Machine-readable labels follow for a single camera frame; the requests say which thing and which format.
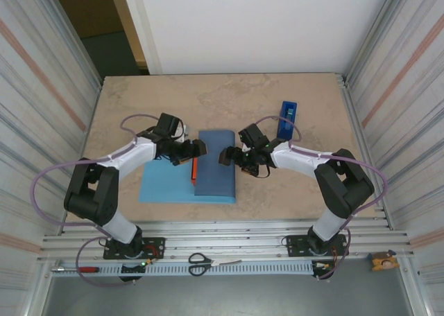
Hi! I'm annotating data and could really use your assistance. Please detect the blue wrapping paper sheet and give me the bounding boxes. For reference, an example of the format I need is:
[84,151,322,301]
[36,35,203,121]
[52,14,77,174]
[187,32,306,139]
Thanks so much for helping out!
[138,129,237,205]

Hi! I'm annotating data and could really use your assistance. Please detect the blue tape dispenser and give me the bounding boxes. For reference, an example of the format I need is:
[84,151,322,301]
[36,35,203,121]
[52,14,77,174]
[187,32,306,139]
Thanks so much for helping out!
[276,100,298,142]

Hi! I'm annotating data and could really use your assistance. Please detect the black electronics module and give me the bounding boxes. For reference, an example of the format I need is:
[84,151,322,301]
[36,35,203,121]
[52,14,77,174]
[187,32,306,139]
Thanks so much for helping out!
[311,259,337,281]
[119,258,155,283]

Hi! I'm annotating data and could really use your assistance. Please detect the brown wooden door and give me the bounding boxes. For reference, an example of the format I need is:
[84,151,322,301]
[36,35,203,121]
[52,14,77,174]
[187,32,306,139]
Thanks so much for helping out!
[49,0,125,40]

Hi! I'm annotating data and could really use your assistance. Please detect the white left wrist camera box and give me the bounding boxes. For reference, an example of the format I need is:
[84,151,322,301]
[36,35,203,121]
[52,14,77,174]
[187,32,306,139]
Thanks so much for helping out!
[174,121,191,144]

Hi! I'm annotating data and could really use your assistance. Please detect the aluminium rail frame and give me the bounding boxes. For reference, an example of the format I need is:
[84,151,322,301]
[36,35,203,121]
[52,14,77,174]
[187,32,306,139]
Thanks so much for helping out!
[40,220,416,261]

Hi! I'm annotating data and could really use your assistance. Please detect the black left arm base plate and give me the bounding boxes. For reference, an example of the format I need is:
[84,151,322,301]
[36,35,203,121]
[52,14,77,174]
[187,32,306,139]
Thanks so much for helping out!
[103,237,166,261]

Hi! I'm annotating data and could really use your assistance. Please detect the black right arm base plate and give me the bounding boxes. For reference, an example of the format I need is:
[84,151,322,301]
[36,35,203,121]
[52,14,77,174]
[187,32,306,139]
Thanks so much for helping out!
[286,234,350,258]

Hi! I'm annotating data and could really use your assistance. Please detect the slotted pale cable duct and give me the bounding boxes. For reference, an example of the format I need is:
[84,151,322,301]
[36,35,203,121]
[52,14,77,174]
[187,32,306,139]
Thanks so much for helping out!
[51,260,315,277]

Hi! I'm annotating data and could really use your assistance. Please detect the black-handled scissors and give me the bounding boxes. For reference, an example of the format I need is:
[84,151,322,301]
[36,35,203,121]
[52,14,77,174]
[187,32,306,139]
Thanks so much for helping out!
[188,252,243,277]

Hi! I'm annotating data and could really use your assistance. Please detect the tan wooden door frame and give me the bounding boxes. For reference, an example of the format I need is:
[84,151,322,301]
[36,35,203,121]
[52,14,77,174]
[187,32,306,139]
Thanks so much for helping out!
[106,0,151,69]

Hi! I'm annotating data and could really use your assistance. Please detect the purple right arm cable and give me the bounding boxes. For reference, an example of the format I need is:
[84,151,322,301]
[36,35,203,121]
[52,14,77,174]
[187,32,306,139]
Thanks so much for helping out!
[255,114,389,281]

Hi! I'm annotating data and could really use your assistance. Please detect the red-handled screwdriver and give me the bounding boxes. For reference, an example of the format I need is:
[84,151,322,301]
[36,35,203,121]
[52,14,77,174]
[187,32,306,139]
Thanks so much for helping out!
[51,266,101,274]

